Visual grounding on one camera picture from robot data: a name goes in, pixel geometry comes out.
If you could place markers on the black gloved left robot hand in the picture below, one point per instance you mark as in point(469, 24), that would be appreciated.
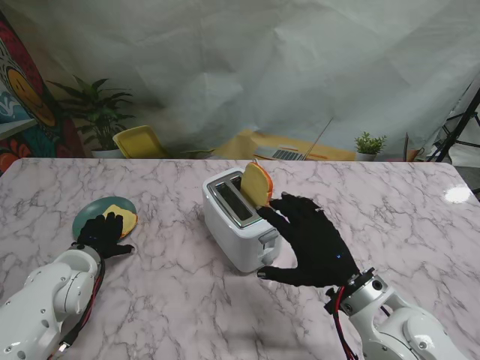
point(103, 232)

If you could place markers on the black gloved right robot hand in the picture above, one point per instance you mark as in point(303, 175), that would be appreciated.
point(318, 247)

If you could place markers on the yellow toast slice orange crust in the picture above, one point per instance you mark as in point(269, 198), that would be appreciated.
point(129, 219)
point(255, 183)

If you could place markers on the white two-slot toaster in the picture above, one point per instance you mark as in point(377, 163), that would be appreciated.
point(240, 243)

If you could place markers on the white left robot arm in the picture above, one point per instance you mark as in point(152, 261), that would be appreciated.
point(41, 300)

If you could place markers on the teal round plate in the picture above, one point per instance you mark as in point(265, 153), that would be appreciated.
point(88, 212)

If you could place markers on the yellow plastic chair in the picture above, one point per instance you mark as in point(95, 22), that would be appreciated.
point(138, 142)

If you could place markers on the silver open laptop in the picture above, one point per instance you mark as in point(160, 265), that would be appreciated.
point(279, 153)

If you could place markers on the small green potted plant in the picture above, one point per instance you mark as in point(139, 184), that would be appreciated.
point(369, 144)

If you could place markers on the large green potted plant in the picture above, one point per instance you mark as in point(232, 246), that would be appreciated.
point(99, 108)

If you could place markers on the colourful mural panel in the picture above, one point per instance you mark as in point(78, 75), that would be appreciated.
point(22, 93)

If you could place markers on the black tripod stand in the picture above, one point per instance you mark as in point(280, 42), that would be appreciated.
point(461, 123)

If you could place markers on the white crumpled backdrop sheet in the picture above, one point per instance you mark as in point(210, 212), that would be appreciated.
point(262, 56)

